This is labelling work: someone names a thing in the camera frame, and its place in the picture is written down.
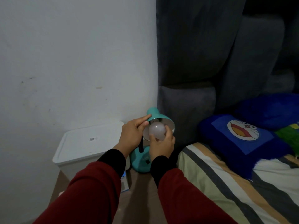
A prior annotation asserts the person's left hand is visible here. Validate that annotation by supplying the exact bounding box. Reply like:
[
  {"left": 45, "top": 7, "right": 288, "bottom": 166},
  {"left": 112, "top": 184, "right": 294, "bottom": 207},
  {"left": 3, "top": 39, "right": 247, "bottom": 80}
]
[{"left": 116, "top": 114, "right": 152, "bottom": 156}]

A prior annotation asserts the person's right hand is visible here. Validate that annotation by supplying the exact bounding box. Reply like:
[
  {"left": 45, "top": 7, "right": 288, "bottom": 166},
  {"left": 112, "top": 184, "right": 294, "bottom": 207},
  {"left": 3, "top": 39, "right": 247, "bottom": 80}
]
[{"left": 149, "top": 125, "right": 176, "bottom": 161}]

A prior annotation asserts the teal desk lamp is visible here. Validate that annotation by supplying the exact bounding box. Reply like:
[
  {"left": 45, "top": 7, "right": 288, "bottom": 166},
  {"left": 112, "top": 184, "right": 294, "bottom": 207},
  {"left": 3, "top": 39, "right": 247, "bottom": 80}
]
[{"left": 130, "top": 107, "right": 175, "bottom": 173}]

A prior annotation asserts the white light bulb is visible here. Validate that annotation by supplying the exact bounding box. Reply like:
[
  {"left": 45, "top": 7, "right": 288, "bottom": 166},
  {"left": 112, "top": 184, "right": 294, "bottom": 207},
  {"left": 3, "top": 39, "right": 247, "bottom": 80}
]
[{"left": 149, "top": 122, "right": 166, "bottom": 141}]

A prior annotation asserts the person's right forearm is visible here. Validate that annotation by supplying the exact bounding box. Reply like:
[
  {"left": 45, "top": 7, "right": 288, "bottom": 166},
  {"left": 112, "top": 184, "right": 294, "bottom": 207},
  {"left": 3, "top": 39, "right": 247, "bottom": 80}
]
[{"left": 150, "top": 155, "right": 237, "bottom": 224}]

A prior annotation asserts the person's left forearm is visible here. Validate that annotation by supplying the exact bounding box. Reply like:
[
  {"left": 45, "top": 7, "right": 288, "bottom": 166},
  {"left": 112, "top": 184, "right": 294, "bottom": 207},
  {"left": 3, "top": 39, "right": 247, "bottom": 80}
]
[{"left": 33, "top": 149, "right": 126, "bottom": 224}]

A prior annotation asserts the small blue white box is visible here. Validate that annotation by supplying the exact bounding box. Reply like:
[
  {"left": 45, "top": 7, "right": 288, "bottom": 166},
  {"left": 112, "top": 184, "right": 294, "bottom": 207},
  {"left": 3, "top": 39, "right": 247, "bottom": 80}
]
[{"left": 120, "top": 171, "right": 129, "bottom": 193}]

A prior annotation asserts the white plastic storage box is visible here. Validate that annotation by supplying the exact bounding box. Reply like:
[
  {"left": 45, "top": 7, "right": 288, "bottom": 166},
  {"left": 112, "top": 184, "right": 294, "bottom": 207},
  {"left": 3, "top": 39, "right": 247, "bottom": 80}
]
[{"left": 52, "top": 121, "right": 131, "bottom": 181}]

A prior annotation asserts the blue cartoon face pillow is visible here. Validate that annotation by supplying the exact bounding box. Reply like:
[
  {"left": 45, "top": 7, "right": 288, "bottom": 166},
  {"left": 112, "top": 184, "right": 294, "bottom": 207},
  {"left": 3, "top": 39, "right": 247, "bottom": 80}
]
[{"left": 199, "top": 114, "right": 293, "bottom": 179}]

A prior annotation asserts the striped bed sheet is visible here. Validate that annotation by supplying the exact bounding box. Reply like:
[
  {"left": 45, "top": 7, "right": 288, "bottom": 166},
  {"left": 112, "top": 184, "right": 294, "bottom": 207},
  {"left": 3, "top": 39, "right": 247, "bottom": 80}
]
[{"left": 176, "top": 142, "right": 299, "bottom": 224}]

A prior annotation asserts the grey upholstered headboard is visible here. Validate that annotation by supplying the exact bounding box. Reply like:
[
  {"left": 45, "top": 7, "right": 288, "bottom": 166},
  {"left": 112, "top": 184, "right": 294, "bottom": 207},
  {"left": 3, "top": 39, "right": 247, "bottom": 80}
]
[{"left": 156, "top": 0, "right": 299, "bottom": 147}]

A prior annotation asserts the blue plush pillow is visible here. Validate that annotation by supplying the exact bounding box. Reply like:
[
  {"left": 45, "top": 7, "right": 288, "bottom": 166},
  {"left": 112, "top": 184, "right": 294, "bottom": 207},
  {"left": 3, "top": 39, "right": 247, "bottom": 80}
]
[{"left": 235, "top": 93, "right": 299, "bottom": 131}]

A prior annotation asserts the green patterned cushion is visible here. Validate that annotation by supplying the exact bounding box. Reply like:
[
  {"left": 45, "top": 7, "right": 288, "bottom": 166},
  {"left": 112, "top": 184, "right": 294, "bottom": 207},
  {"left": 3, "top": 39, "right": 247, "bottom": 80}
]
[{"left": 274, "top": 122, "right": 299, "bottom": 156}]

